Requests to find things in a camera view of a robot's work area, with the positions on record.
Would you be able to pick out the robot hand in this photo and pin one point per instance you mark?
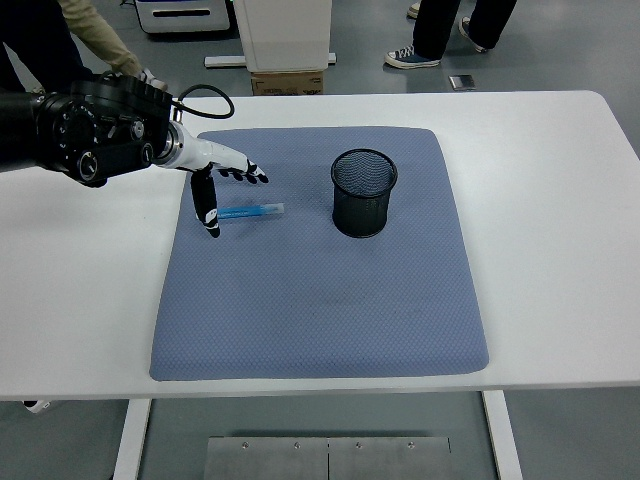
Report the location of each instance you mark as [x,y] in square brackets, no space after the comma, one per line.
[210,152]

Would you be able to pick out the blue marker pen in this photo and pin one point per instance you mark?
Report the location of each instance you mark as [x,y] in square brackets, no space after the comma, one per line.
[250,212]

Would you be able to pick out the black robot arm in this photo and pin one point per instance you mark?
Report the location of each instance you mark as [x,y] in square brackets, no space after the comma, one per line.
[100,125]

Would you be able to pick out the black mesh pen holder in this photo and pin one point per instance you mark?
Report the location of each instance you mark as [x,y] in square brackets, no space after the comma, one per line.
[360,217]

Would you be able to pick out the white floor bar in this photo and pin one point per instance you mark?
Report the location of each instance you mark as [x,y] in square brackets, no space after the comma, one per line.
[225,61]

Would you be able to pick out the cardboard box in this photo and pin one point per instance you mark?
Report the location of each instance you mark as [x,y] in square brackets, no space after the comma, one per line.
[287,83]

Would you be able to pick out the white appliance with dark slot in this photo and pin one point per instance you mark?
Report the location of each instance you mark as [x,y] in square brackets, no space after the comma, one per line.
[180,22]

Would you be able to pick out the white cabinet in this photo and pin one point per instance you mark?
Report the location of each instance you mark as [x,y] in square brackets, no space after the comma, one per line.
[285,35]

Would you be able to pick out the person in beige trousers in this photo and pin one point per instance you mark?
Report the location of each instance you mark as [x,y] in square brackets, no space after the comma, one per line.
[95,30]

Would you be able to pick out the blue-grey textured mat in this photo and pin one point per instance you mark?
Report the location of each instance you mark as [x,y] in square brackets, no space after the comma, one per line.
[300,300]

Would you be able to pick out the person in dark trousers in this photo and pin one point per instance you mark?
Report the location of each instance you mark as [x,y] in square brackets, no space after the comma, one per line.
[30,40]

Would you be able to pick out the person's light shoe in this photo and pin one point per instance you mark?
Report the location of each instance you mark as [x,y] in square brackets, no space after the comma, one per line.
[414,10]

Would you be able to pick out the person with blue sneakers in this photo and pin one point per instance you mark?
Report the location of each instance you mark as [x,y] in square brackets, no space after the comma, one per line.
[435,25]

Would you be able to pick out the small grey floor plate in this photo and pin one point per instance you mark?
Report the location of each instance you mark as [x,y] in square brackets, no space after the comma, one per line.
[462,83]

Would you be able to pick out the white table leg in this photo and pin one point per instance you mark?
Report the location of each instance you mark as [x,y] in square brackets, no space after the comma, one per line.
[502,440]
[131,440]

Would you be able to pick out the white and black robot part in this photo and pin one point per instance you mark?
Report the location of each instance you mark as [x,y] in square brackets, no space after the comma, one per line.
[36,406]

